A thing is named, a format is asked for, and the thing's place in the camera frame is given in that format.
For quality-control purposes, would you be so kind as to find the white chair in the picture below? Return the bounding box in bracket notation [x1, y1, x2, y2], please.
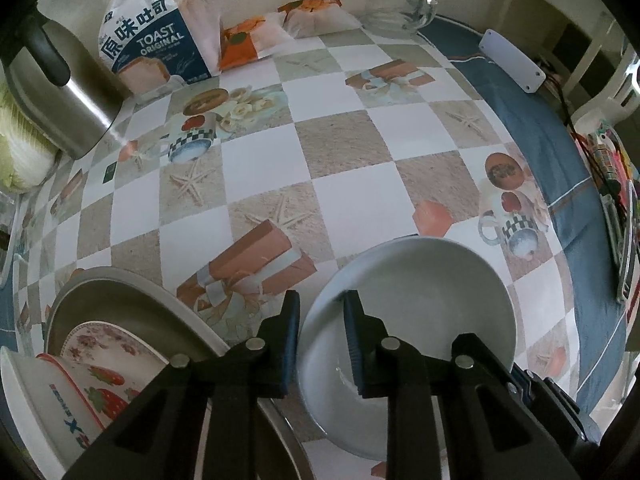
[510, 0, 640, 121]

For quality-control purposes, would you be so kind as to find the strawberry print bowl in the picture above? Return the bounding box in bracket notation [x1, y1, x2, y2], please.
[0, 345, 168, 468]

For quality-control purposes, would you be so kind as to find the napa cabbage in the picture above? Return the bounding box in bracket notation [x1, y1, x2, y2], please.
[0, 80, 61, 193]

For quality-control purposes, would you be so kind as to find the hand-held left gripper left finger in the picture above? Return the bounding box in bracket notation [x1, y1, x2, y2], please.
[62, 289, 302, 480]

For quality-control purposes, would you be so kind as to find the pale blue bowl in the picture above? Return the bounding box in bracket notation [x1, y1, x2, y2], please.
[297, 237, 518, 461]

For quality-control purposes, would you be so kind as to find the black cable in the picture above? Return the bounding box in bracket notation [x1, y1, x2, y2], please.
[542, 67, 576, 133]

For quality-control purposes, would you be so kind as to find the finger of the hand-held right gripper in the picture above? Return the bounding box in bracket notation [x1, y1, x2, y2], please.
[511, 367, 588, 443]

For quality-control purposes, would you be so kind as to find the bagged toast bread loaf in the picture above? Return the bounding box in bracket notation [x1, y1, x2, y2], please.
[75, 0, 223, 96]

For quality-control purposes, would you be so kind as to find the white power box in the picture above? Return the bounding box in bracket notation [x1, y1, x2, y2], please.
[478, 29, 546, 93]

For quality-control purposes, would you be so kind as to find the stainless steel thermos jug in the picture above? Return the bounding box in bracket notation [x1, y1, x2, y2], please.
[0, 0, 133, 161]

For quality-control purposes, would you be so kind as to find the clear glass pitcher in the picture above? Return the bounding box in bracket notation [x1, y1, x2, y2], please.
[360, 0, 441, 38]

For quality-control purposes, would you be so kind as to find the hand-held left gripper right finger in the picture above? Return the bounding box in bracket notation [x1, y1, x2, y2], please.
[342, 289, 583, 480]

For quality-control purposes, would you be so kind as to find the stainless steel basin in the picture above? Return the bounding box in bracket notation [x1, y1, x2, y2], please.
[45, 266, 316, 480]

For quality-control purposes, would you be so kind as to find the orange snack packet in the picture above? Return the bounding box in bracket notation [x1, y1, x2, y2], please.
[277, 0, 361, 40]
[217, 10, 293, 72]

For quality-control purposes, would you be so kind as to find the blue tablecloth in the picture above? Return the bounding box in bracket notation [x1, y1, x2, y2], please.
[415, 15, 631, 416]

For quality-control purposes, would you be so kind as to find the round floral plate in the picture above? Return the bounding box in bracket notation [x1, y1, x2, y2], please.
[60, 321, 171, 376]

